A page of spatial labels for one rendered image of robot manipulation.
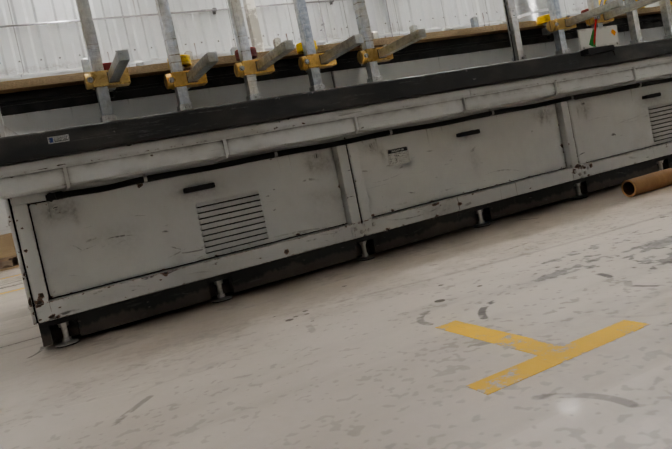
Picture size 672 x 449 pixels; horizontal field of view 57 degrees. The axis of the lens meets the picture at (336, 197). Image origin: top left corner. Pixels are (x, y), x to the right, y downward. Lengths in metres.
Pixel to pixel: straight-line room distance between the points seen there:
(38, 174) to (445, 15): 10.34
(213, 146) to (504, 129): 1.49
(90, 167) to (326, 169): 0.95
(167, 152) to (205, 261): 0.46
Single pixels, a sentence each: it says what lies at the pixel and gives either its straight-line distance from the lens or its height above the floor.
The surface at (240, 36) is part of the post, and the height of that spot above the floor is 0.93.
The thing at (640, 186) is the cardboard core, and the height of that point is 0.04.
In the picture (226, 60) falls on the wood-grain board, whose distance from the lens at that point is 2.42.
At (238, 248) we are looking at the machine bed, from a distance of 2.45.
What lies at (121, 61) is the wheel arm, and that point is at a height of 0.82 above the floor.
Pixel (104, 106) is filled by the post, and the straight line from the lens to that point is 2.14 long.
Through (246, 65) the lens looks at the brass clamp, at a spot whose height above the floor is 0.82.
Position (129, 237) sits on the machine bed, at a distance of 2.37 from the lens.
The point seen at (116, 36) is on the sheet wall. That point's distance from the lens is 9.70.
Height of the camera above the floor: 0.42
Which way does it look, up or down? 3 degrees down
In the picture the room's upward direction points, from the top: 12 degrees counter-clockwise
